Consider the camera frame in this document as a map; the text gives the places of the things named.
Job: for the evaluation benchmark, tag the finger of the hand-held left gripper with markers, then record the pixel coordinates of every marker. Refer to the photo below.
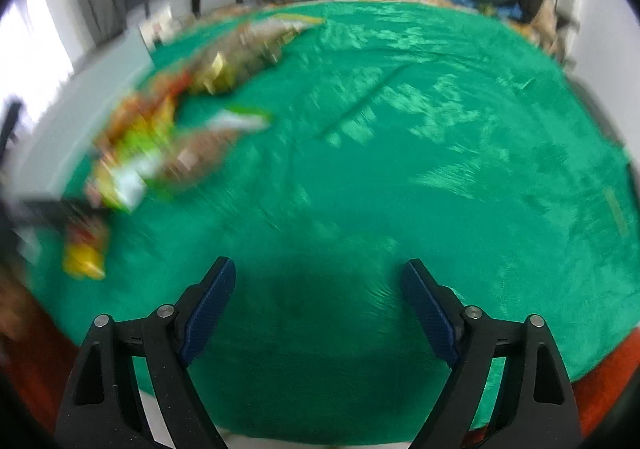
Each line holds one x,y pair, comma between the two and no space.
80,214

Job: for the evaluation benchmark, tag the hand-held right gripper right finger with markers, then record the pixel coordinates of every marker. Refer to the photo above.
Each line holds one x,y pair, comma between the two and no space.
430,309

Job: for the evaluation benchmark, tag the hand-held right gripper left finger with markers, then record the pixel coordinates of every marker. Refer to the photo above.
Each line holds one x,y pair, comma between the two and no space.
210,309

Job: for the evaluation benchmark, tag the yellow red snack packet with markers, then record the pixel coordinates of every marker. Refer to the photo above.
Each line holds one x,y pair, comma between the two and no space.
84,256

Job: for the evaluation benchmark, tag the yellow green snack packet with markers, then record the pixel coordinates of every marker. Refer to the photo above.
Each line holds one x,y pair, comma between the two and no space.
137,144

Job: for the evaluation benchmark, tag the brown white-topped snack packet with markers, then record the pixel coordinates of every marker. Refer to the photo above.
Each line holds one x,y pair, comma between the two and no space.
205,151

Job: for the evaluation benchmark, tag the green plush blanket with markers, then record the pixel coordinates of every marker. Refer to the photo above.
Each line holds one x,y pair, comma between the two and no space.
400,154

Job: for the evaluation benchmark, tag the orange red snack packet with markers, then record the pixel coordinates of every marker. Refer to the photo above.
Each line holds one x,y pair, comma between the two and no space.
167,81

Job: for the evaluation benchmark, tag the brown yellow-edged snack packet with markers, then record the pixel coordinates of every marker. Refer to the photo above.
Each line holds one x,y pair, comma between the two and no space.
255,46

